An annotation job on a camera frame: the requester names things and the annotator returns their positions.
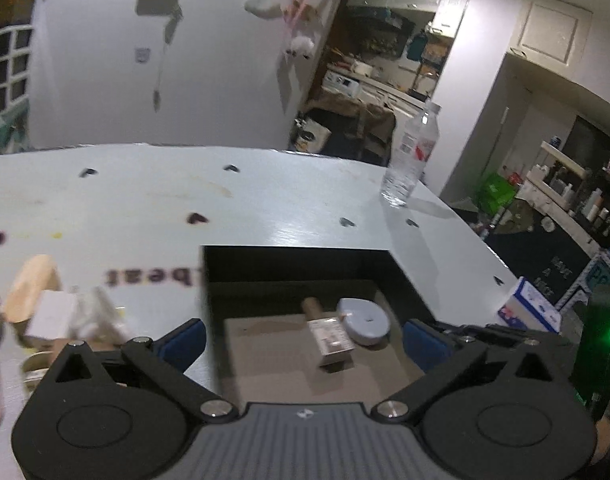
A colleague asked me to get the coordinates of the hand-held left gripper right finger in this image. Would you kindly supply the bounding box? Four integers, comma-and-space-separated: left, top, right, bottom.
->
370, 319, 566, 423

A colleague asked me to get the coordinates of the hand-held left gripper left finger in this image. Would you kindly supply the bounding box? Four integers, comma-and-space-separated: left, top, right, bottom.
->
45, 317, 238, 421

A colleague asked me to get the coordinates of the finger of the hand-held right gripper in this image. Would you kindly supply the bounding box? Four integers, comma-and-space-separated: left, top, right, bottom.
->
435, 322, 574, 357

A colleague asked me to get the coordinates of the black storage box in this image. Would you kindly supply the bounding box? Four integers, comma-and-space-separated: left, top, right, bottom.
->
200, 245, 438, 406

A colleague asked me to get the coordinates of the person's right hand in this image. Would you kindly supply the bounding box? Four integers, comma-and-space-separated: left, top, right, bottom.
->
592, 407, 610, 463

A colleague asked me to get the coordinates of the blue white tissue box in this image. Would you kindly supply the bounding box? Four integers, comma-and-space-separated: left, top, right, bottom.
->
496, 276, 563, 333

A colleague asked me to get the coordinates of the round white compact case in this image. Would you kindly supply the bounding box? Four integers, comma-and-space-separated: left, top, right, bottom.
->
336, 297, 391, 347

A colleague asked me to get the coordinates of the black chalkboard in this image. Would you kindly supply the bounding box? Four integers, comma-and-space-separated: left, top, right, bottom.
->
490, 210, 606, 311

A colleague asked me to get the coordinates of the white crumpled packet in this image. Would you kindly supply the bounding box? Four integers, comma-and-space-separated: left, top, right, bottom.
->
70, 285, 131, 343

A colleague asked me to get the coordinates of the small brown bottle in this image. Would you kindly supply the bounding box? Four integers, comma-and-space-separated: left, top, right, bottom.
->
300, 296, 357, 367

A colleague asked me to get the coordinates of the small white box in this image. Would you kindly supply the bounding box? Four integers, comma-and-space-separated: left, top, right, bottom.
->
22, 290, 78, 341

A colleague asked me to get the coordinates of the green bag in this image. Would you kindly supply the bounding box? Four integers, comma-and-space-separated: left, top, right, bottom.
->
477, 172, 518, 211

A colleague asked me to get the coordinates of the gold round object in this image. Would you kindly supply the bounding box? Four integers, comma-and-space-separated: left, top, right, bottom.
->
20, 352, 51, 386

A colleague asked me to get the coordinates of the white shelf rack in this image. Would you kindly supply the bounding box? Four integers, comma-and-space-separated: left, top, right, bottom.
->
517, 140, 593, 211

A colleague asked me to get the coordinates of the light wooden block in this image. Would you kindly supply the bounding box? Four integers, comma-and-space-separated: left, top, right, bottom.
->
4, 254, 61, 326

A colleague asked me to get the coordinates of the clear plastic water bottle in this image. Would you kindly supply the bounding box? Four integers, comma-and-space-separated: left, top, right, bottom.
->
381, 101, 442, 208

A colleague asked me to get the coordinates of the white kitchen appliance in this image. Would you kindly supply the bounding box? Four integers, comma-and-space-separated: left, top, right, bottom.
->
322, 71, 362, 98

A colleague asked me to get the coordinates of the teal hanging bag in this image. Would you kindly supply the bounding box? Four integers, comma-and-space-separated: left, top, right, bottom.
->
406, 32, 428, 61

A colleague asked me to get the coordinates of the white cabinet door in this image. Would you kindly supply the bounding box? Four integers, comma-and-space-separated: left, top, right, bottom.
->
510, 0, 593, 66

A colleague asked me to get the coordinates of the small white fluffy toy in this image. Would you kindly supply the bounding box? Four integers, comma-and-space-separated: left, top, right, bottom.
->
287, 35, 316, 58

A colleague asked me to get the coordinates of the white framed window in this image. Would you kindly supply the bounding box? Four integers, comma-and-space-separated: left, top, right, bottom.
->
0, 25, 33, 116

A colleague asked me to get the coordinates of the hanging wall cable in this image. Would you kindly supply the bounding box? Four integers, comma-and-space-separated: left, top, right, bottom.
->
152, 10, 183, 113

